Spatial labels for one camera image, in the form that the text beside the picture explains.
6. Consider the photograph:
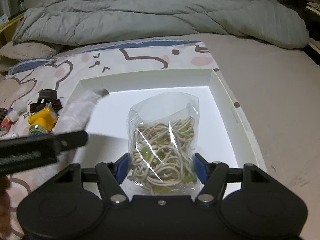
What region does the cartoon printed blanket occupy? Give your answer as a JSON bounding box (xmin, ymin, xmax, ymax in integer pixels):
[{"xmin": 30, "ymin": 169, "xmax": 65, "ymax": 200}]
[{"xmin": 0, "ymin": 39, "xmax": 268, "ymax": 240}]

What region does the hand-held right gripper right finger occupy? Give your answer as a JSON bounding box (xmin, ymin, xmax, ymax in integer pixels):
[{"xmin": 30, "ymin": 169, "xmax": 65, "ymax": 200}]
[{"xmin": 194, "ymin": 152, "xmax": 277, "ymax": 205}]

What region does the grey quilt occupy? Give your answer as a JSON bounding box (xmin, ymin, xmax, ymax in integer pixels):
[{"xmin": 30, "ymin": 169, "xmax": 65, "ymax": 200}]
[{"xmin": 12, "ymin": 0, "xmax": 310, "ymax": 49}]

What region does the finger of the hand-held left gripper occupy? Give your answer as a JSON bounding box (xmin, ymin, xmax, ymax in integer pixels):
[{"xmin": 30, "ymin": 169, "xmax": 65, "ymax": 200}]
[{"xmin": 55, "ymin": 130, "xmax": 89, "ymax": 152}]

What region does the white fluffy ball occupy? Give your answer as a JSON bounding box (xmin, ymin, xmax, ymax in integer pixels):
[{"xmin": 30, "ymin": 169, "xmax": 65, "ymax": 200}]
[{"xmin": 7, "ymin": 102, "xmax": 27, "ymax": 123}]

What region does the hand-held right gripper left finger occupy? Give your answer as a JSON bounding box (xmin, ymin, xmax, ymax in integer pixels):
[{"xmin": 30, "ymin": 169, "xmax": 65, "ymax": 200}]
[{"xmin": 37, "ymin": 153, "xmax": 131, "ymax": 205}]

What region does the beige fleece blanket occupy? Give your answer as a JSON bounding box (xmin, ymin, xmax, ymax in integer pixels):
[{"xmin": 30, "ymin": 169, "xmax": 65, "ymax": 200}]
[{"xmin": 0, "ymin": 41, "xmax": 64, "ymax": 67}]

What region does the white cardboard box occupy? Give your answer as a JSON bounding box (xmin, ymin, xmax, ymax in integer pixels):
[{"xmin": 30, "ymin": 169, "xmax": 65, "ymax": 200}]
[{"xmin": 45, "ymin": 68, "xmax": 268, "ymax": 200}]

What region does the small colourful patterned box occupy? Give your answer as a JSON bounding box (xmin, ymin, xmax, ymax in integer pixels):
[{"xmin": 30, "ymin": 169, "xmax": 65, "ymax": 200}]
[{"xmin": 0, "ymin": 116, "xmax": 13, "ymax": 132}]

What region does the yellow headlamp with striped strap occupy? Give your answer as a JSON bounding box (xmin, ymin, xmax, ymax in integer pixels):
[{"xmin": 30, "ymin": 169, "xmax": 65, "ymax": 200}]
[{"xmin": 27, "ymin": 89, "xmax": 63, "ymax": 135}]

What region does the wooden bed frame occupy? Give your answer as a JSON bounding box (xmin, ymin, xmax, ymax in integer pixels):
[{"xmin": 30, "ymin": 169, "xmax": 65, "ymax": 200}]
[{"xmin": 0, "ymin": 14, "xmax": 25, "ymax": 48}]

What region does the person's left hand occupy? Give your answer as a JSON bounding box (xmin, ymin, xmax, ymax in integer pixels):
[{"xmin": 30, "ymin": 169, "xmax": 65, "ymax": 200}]
[{"xmin": 0, "ymin": 175, "xmax": 12, "ymax": 238}]

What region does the clear bag of beige cords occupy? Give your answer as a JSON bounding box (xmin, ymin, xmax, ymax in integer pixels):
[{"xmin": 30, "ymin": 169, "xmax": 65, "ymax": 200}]
[{"xmin": 126, "ymin": 92, "xmax": 205, "ymax": 195}]

